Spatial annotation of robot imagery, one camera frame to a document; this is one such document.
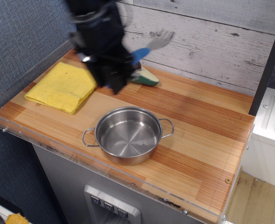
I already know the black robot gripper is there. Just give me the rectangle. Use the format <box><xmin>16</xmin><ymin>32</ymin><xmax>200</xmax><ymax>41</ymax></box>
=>
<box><xmin>70</xmin><ymin>14</ymin><xmax>134</xmax><ymax>95</ymax></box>

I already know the blue handled metal fork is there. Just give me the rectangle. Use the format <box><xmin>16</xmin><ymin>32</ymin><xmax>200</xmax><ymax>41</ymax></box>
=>
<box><xmin>104</xmin><ymin>30</ymin><xmax>175</xmax><ymax>89</ymax></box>

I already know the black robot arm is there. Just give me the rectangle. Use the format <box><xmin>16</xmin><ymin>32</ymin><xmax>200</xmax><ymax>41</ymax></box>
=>
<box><xmin>66</xmin><ymin>0</ymin><xmax>134</xmax><ymax>94</ymax></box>

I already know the clear acrylic counter guard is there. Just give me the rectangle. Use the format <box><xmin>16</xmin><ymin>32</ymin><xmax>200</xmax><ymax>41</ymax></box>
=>
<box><xmin>0</xmin><ymin>42</ymin><xmax>254</xmax><ymax>224</ymax></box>

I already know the toy avocado half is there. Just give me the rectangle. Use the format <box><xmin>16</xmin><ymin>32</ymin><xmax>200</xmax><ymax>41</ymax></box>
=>
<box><xmin>127</xmin><ymin>62</ymin><xmax>160</xmax><ymax>86</ymax></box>

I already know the yellow folded cloth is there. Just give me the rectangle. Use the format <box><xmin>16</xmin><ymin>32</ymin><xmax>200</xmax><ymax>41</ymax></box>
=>
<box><xmin>25</xmin><ymin>62</ymin><xmax>97</xmax><ymax>114</ymax></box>

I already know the stainless steel pot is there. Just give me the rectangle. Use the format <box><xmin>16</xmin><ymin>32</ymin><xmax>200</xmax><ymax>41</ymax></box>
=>
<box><xmin>82</xmin><ymin>106</ymin><xmax>175</xmax><ymax>166</ymax></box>

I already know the grey toy fridge cabinet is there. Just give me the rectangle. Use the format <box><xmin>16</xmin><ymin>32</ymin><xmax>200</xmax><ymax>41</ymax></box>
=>
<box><xmin>34</xmin><ymin>146</ymin><xmax>200</xmax><ymax>224</ymax></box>

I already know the silver dispenser button panel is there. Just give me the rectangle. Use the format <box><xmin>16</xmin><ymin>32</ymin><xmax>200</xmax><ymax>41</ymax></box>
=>
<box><xmin>84</xmin><ymin>185</ymin><xmax>141</xmax><ymax>224</ymax></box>

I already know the yellow object bottom left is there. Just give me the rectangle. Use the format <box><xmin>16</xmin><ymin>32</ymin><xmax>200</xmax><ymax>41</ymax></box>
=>
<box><xmin>5</xmin><ymin>213</ymin><xmax>30</xmax><ymax>224</ymax></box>

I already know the white side cabinet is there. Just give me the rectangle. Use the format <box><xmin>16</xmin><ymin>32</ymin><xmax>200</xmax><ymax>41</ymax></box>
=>
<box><xmin>241</xmin><ymin>88</ymin><xmax>275</xmax><ymax>185</ymax></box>

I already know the black right vertical post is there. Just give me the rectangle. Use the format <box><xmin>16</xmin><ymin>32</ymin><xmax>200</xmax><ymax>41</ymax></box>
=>
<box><xmin>248</xmin><ymin>41</ymin><xmax>275</xmax><ymax>116</ymax></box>

